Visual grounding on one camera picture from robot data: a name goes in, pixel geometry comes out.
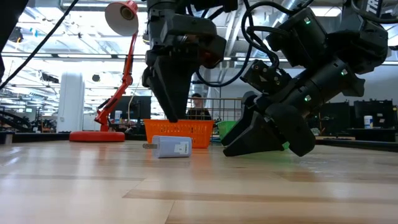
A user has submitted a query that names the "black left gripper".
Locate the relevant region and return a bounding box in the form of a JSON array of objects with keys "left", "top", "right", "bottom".
[{"left": 142, "top": 0, "right": 227, "bottom": 123}]

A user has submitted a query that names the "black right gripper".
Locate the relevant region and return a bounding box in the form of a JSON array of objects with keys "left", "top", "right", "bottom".
[{"left": 221, "top": 91, "right": 317, "bottom": 157}]

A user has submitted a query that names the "pale blue wall charger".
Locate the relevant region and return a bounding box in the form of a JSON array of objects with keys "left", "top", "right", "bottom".
[{"left": 142, "top": 135, "right": 193, "bottom": 159}]

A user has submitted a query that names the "black background monitor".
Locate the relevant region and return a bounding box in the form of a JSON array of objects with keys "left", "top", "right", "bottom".
[{"left": 110, "top": 95, "right": 152, "bottom": 121}]

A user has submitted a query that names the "person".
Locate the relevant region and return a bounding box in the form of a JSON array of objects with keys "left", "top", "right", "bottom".
[{"left": 186, "top": 92, "right": 212, "bottom": 121}]

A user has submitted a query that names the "orange plastic basket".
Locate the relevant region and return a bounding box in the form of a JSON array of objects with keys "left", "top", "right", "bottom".
[{"left": 143, "top": 119, "right": 215, "bottom": 149}]

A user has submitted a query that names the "overhead light bar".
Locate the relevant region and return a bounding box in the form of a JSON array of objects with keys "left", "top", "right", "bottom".
[{"left": 0, "top": 52, "right": 398, "bottom": 67}]

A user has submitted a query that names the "red desk lamp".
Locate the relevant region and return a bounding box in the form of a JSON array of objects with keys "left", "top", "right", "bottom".
[{"left": 69, "top": 0, "right": 140, "bottom": 143}]

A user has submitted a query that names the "white building pillar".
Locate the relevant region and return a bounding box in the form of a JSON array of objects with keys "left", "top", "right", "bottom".
[{"left": 57, "top": 71, "right": 86, "bottom": 133}]

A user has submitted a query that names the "metal wire basket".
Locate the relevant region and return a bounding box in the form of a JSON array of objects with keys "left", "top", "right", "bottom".
[{"left": 185, "top": 96, "right": 243, "bottom": 121}]

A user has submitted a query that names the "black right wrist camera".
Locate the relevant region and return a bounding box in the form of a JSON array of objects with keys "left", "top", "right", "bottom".
[{"left": 241, "top": 58, "right": 292, "bottom": 96}]

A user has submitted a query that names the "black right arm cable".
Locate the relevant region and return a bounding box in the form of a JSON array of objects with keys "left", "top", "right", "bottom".
[{"left": 195, "top": 0, "right": 280, "bottom": 88}]

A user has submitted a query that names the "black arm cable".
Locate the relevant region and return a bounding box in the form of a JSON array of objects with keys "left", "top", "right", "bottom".
[
  {"left": 195, "top": 0, "right": 280, "bottom": 88},
  {"left": 0, "top": 0, "right": 80, "bottom": 91}
]

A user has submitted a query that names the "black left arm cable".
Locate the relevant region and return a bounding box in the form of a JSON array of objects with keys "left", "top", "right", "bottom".
[{"left": 0, "top": 0, "right": 80, "bottom": 91}]

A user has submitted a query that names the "black aluminium table frame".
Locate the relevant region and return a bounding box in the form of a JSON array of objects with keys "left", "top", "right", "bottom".
[{"left": 0, "top": 127, "right": 398, "bottom": 153}]

